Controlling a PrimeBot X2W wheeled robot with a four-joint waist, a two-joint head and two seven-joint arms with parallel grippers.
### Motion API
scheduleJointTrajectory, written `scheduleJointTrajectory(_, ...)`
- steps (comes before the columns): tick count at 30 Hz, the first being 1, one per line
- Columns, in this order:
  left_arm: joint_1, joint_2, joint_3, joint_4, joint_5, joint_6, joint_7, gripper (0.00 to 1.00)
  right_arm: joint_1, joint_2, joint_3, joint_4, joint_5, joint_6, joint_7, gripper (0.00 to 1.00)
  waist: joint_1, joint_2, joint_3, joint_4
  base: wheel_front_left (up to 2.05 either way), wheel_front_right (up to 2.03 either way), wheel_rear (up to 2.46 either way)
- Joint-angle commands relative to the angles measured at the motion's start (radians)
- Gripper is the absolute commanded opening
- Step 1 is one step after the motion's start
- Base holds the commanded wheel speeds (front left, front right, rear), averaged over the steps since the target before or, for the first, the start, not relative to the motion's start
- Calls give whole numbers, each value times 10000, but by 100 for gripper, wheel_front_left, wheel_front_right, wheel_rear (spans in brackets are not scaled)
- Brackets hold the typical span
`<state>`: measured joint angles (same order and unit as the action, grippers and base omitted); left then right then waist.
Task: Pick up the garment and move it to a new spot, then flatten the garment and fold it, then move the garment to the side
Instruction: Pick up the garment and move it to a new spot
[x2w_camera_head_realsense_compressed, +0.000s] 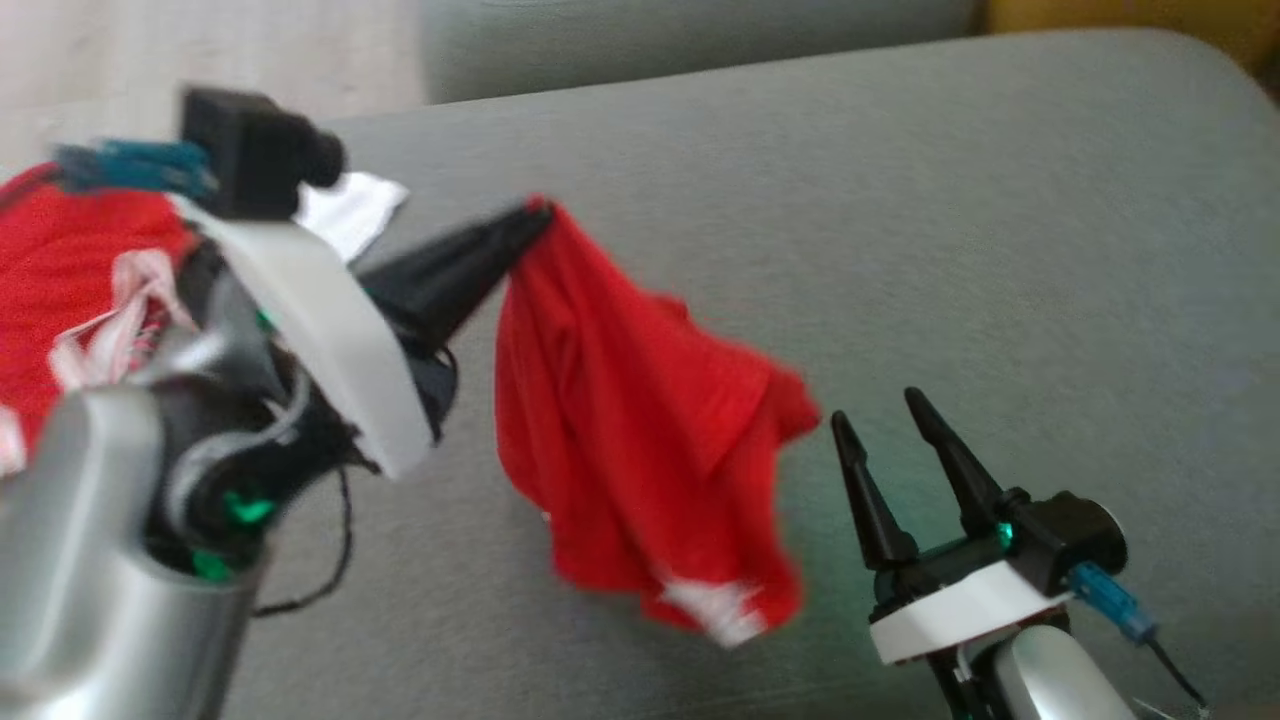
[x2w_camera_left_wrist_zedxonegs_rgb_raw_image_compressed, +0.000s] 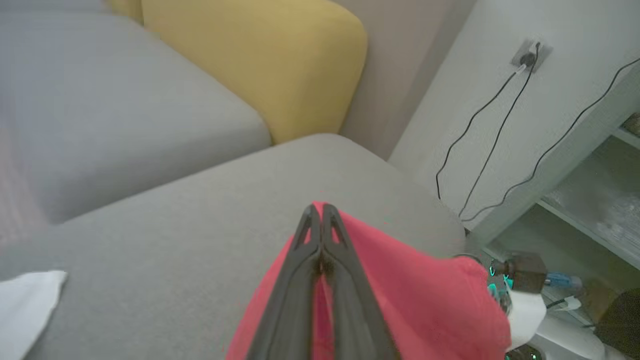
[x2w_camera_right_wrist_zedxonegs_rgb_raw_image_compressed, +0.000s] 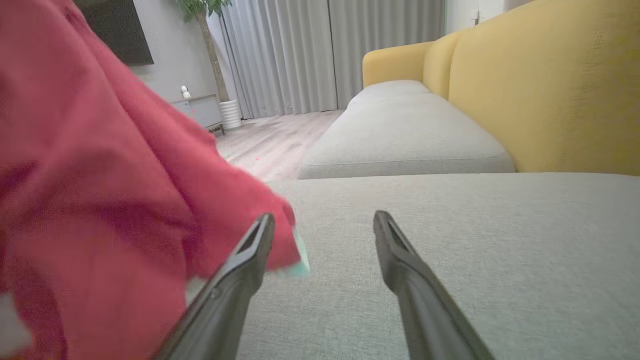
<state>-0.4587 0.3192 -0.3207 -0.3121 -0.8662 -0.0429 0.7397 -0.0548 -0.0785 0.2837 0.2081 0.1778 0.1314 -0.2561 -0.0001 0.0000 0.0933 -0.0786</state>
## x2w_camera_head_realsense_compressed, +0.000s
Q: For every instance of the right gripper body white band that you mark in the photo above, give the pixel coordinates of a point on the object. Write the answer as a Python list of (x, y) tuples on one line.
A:
[(960, 610)]

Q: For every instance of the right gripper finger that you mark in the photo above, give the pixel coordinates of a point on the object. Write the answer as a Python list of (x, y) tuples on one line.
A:
[(965, 470), (880, 510)]

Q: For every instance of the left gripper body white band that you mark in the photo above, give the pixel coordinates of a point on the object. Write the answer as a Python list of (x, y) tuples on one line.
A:
[(330, 330)]

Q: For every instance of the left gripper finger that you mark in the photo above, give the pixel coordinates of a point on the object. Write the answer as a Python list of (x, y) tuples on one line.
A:
[(450, 305), (450, 260)]

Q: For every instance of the red and white jersey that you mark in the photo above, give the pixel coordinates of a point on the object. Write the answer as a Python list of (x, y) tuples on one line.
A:
[(630, 430)]

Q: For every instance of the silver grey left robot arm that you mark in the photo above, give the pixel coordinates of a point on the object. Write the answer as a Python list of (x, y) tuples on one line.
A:
[(80, 560)]

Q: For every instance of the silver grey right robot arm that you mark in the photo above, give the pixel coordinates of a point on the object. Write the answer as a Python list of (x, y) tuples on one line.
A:
[(1050, 680)]

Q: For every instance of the grey sofa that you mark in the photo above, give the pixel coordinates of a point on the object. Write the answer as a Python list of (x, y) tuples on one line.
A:
[(1000, 250)]

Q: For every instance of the grey sofa cushion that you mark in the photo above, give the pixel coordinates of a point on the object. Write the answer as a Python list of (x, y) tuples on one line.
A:
[(650, 45)]

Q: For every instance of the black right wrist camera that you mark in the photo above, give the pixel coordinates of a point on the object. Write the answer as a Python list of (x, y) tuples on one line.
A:
[(1075, 535)]

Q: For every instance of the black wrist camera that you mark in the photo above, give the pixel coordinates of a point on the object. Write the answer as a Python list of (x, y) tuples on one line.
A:
[(1075, 535), (250, 150)]

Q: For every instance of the blue right camera plug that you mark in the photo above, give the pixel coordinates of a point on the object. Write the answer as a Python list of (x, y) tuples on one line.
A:
[(1110, 600)]

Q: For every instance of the blue camera plug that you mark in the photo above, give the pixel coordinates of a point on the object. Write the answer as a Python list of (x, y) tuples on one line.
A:
[(140, 167), (1110, 600)]

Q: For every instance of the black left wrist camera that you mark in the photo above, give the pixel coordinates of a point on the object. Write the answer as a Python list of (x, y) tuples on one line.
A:
[(250, 150)]

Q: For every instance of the blue left camera plug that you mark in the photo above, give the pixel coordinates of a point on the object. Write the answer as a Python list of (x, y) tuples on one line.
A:
[(140, 167)]

